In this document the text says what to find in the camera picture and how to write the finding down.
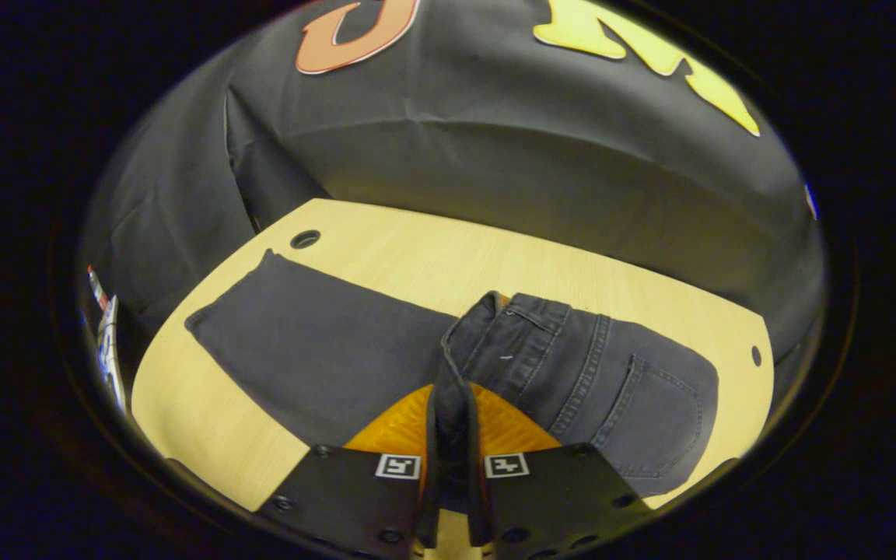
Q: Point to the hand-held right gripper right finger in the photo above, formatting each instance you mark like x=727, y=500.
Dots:
x=557, y=498

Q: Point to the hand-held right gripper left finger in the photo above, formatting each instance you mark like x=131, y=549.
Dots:
x=347, y=498

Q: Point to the dark blue jeans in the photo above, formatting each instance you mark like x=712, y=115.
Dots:
x=323, y=350

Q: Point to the black table grommet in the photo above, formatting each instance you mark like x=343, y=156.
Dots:
x=305, y=238
x=756, y=355

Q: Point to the white and red object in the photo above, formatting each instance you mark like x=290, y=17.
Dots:
x=110, y=350

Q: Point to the black backdrop cloth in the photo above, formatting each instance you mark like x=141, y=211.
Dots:
x=495, y=155

